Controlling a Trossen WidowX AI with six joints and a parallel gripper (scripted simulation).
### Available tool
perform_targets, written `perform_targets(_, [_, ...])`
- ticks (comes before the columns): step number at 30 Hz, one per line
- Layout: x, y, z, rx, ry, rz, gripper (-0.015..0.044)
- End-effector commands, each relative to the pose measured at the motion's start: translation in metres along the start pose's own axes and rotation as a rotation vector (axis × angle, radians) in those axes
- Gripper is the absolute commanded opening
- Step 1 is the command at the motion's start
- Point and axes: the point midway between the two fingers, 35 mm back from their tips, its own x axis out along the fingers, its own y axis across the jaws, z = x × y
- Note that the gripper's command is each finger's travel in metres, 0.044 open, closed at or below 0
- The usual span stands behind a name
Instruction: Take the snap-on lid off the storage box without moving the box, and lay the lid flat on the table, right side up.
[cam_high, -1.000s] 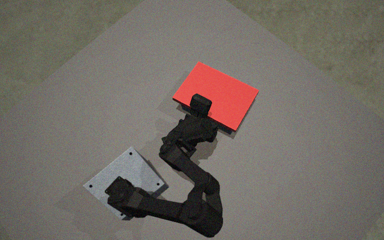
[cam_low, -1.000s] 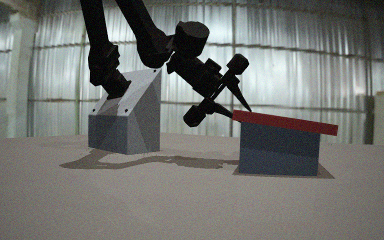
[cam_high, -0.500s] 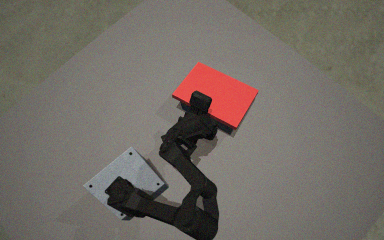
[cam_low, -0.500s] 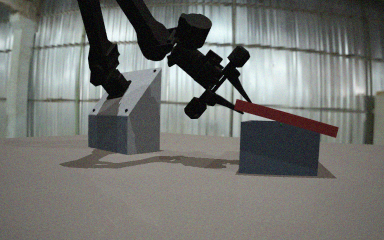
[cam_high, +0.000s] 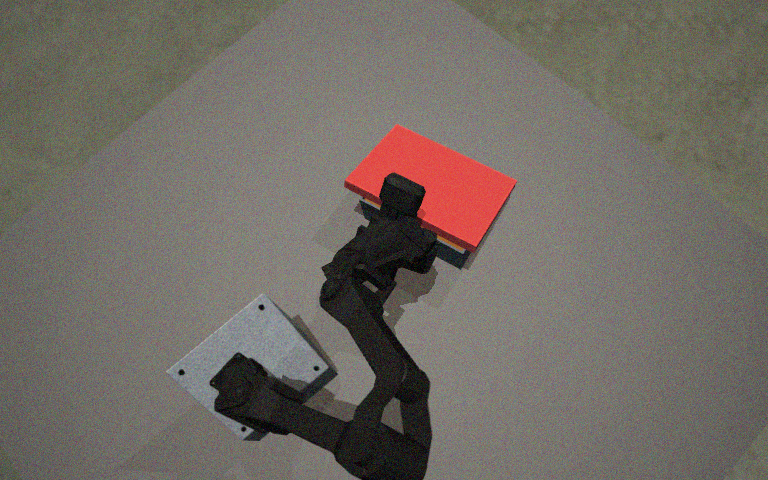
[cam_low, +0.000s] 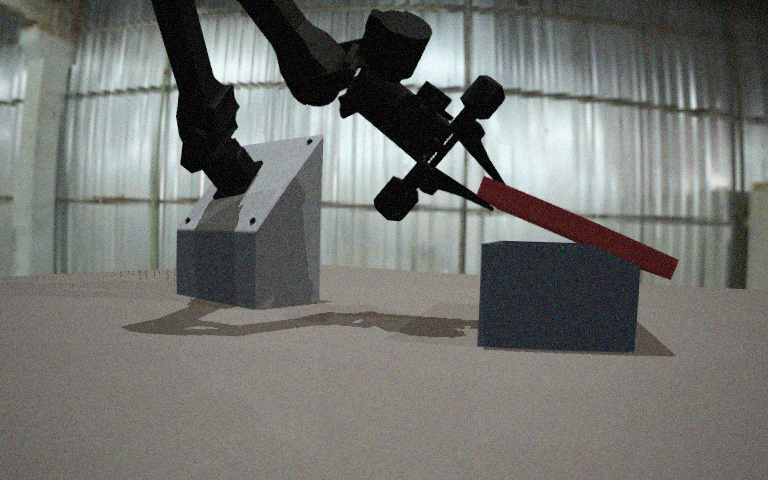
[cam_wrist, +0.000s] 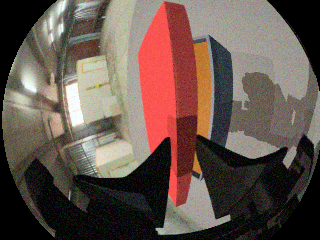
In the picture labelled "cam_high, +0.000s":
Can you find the red rectangular panel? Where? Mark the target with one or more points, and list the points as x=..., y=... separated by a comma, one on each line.
x=463, y=196

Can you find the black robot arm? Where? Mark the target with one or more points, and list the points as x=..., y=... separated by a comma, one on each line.
x=364, y=446

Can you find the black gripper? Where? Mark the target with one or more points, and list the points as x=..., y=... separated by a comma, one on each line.
x=400, y=197

